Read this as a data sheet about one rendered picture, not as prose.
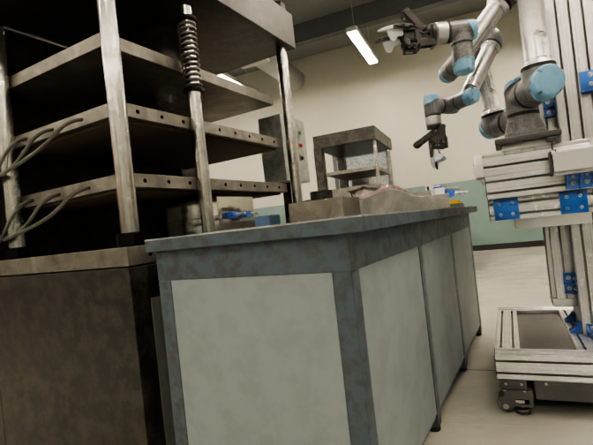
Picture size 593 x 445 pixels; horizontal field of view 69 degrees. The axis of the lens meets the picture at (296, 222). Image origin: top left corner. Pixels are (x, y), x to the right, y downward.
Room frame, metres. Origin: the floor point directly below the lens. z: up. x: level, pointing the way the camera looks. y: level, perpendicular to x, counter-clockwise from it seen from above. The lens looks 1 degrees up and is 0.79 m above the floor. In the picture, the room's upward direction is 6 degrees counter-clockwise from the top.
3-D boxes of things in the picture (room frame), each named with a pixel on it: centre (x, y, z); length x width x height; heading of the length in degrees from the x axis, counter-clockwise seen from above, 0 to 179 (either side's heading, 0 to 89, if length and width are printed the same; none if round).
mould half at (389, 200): (1.85, -0.38, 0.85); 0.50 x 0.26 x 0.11; 78
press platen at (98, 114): (2.14, 0.62, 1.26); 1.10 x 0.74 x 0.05; 151
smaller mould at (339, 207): (1.49, -0.10, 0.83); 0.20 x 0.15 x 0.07; 61
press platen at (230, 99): (2.15, 0.63, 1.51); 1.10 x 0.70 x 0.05; 151
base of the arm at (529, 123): (1.72, -0.94, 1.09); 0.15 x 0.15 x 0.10
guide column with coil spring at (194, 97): (1.80, 0.37, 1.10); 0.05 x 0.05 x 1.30
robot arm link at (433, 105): (2.12, -0.73, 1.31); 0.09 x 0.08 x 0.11; 113
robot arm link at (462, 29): (1.58, -0.67, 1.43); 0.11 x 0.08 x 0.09; 90
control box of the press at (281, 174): (2.74, 0.02, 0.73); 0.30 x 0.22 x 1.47; 151
